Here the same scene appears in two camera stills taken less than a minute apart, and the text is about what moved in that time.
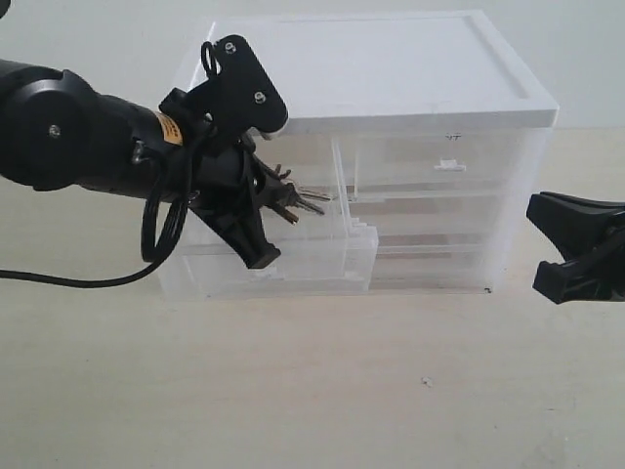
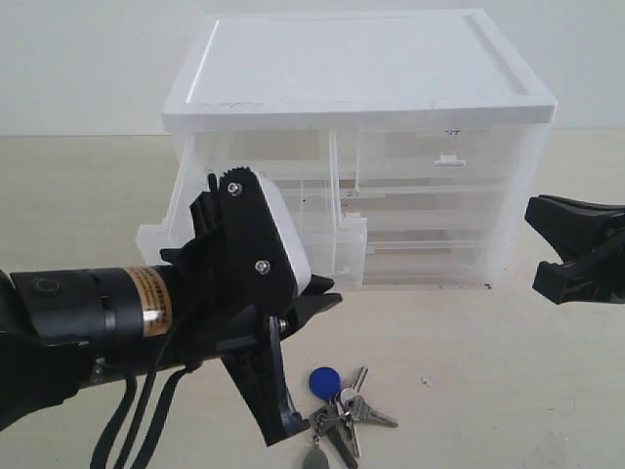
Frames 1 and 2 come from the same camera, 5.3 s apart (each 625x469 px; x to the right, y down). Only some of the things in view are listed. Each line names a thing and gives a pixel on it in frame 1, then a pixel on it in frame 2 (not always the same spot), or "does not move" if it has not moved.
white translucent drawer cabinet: x=426 y=129 does not move
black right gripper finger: x=575 y=225 does not move
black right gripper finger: x=599 y=277 does not move
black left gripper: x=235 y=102 → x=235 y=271
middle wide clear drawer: x=437 y=214 does not move
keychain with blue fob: x=298 y=196 → x=333 y=425
